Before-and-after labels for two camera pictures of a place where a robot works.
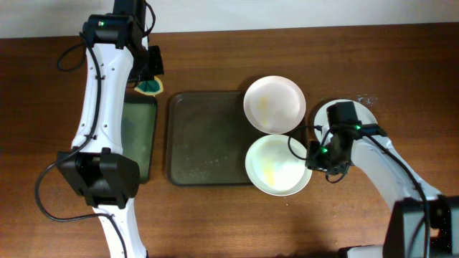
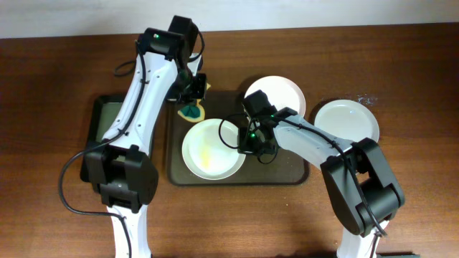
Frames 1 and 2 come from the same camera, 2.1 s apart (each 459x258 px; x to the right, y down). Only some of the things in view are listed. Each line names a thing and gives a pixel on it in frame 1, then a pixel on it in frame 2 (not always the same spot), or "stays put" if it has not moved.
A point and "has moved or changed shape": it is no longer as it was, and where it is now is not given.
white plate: [322, 127] stays put
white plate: [273, 169] → [210, 150]
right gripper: [314, 163] → [244, 145]
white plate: [274, 104] stays put
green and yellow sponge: [151, 87] has moved or changed shape
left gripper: [158, 69] → [175, 95]
